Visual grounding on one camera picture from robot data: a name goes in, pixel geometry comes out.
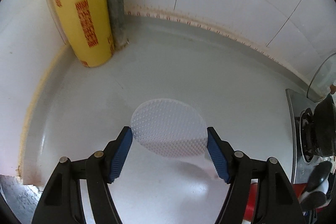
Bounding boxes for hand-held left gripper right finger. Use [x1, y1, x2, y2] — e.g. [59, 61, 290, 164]
[207, 126, 305, 224]

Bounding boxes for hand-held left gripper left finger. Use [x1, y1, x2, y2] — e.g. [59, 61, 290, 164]
[31, 126, 133, 224]

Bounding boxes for white dotted rice paddle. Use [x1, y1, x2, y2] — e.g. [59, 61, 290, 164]
[130, 98, 223, 180]

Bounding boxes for red metal canister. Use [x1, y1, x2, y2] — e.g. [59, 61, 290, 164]
[243, 182, 305, 224]

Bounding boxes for white printed ceramic spoon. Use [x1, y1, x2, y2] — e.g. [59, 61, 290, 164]
[299, 179, 330, 201]

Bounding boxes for stainless steel gas stove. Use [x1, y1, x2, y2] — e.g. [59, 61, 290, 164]
[286, 88, 336, 185]

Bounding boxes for black kettle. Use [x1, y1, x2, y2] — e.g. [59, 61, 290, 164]
[314, 94, 336, 157]

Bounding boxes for glass pot lid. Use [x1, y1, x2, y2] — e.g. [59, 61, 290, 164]
[306, 52, 336, 102]

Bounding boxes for yellow cling film roll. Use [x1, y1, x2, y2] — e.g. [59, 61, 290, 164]
[45, 0, 114, 68]

